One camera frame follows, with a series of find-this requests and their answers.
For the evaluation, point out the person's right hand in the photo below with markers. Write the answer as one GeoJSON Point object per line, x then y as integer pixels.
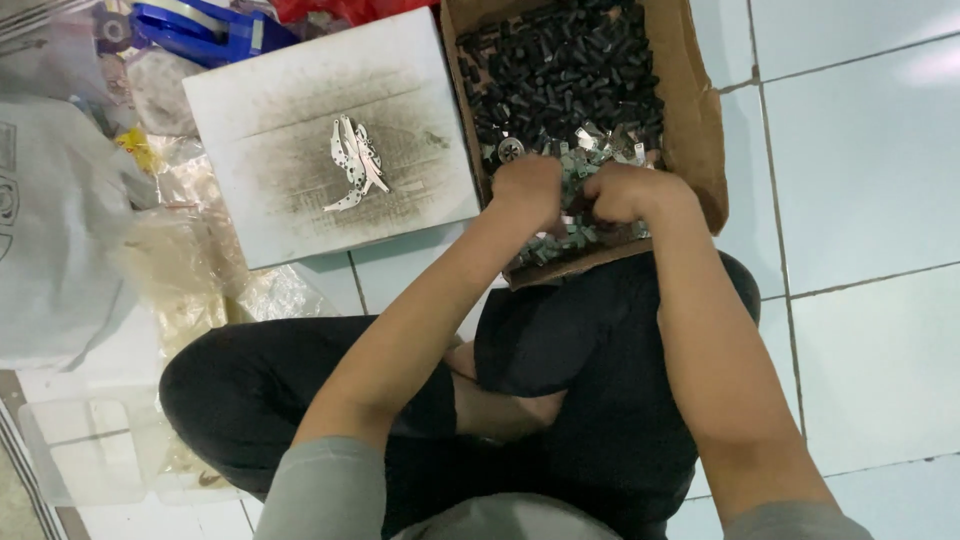
{"type": "Point", "coordinates": [637, 191]}

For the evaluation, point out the person's left hand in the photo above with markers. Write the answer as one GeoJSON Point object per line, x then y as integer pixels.
{"type": "Point", "coordinates": [525, 187]}

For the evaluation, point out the person's right fingers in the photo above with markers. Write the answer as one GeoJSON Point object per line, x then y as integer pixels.
{"type": "Point", "coordinates": [600, 204]}

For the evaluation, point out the person's left fingers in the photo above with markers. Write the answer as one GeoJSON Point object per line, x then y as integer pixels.
{"type": "Point", "coordinates": [553, 217]}

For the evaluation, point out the heap of small metal clips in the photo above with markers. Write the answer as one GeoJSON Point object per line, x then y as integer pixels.
{"type": "Point", "coordinates": [577, 232]}

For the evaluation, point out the round metal disc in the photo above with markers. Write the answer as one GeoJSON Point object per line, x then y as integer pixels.
{"type": "Point", "coordinates": [511, 148]}

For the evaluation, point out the heap of black rubber caps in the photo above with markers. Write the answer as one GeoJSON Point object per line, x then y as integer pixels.
{"type": "Point", "coordinates": [562, 71]}

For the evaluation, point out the brown cardboard box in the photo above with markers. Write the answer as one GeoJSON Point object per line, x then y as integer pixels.
{"type": "Point", "coordinates": [694, 97]}

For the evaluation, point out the person's black trousers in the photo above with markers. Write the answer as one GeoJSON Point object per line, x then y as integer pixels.
{"type": "Point", "coordinates": [600, 360]}

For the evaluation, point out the person's bare foot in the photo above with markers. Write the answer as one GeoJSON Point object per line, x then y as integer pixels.
{"type": "Point", "coordinates": [502, 412]}

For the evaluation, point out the pile of curved metal strips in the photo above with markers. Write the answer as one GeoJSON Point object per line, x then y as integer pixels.
{"type": "Point", "coordinates": [355, 161]}

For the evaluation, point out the dirty white board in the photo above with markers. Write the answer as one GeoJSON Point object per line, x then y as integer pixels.
{"type": "Point", "coordinates": [300, 135]}

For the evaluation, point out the red plastic bag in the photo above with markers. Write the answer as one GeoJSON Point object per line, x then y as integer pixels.
{"type": "Point", "coordinates": [337, 9]}

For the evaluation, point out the person's grey shirt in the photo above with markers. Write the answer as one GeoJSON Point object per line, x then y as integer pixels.
{"type": "Point", "coordinates": [330, 495]}

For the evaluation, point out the crumpled clear plastic bags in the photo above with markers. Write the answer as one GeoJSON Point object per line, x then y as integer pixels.
{"type": "Point", "coordinates": [195, 247]}

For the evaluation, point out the blue tape dispenser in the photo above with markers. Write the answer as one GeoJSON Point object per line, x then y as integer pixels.
{"type": "Point", "coordinates": [202, 30]}

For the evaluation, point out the white translucent filled bag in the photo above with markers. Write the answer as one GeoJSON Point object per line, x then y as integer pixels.
{"type": "Point", "coordinates": [165, 90]}

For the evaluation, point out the yellow packet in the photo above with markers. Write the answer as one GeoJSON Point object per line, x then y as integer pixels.
{"type": "Point", "coordinates": [136, 148]}

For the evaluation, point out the grey printed plastic bag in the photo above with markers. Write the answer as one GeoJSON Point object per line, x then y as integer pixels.
{"type": "Point", "coordinates": [60, 240]}

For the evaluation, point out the clear plastic container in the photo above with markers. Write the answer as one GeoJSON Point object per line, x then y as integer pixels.
{"type": "Point", "coordinates": [90, 450]}

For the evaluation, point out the clear bag of parts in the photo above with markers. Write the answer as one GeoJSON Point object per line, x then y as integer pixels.
{"type": "Point", "coordinates": [52, 52]}

